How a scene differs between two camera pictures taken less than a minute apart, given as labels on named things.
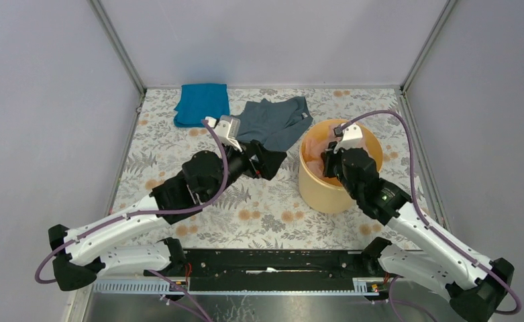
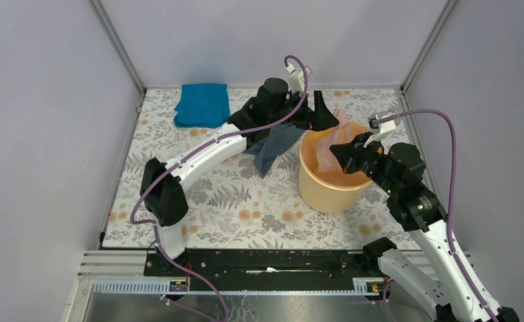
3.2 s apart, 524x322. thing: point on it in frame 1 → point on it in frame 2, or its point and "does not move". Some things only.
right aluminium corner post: x=429 y=44 does not move
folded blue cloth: x=200 y=100 does not move
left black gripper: x=270 y=161 → x=320 y=119
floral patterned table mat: x=257 y=212 does not move
